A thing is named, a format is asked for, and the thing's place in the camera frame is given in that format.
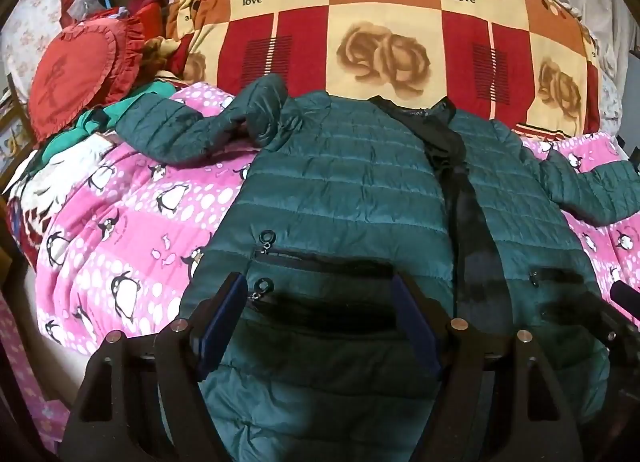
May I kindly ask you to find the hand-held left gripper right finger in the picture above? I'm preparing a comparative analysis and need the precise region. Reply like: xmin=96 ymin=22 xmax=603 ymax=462
xmin=391 ymin=271 xmax=586 ymax=462

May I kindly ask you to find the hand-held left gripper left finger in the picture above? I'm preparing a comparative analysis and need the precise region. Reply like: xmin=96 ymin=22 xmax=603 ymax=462
xmin=60 ymin=272 xmax=250 ymax=462

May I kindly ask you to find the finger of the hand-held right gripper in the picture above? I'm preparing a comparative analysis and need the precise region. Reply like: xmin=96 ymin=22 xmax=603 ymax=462
xmin=611 ymin=281 xmax=640 ymax=330

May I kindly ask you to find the teal puffer jacket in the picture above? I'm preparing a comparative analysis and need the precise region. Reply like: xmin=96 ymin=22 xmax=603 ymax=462
xmin=116 ymin=73 xmax=640 ymax=462

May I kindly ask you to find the pile of clothes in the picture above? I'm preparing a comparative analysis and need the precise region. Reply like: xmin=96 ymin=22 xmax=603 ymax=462
xmin=0 ymin=0 xmax=68 ymax=88

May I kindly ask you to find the pink penguin print blanket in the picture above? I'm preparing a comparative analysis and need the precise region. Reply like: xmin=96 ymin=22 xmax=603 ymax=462
xmin=7 ymin=82 xmax=640 ymax=358

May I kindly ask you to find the pink floral box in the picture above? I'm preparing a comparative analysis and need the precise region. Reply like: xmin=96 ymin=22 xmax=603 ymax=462
xmin=0 ymin=292 xmax=71 ymax=448

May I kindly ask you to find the white and red cloth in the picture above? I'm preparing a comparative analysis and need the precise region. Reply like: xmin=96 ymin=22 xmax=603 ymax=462
xmin=2 ymin=135 xmax=121 ymax=253

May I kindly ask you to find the green cloth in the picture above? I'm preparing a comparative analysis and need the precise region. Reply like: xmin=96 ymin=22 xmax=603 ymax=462
xmin=40 ymin=77 xmax=176 ymax=163

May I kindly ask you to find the brown-haired doll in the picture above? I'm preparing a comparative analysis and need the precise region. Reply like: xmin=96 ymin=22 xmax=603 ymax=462
xmin=142 ymin=35 xmax=193 ymax=79

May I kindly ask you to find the red heart-shaped ruffled pillow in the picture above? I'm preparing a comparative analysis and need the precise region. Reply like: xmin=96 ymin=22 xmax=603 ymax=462
xmin=27 ymin=12 xmax=147 ymax=143

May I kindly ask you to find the rose print checkered quilt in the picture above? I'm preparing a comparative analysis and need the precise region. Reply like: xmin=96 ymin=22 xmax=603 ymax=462
xmin=167 ymin=0 xmax=603 ymax=135

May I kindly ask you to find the red garment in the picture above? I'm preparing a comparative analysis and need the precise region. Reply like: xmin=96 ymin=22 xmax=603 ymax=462
xmin=125 ymin=0 xmax=171 ymax=40

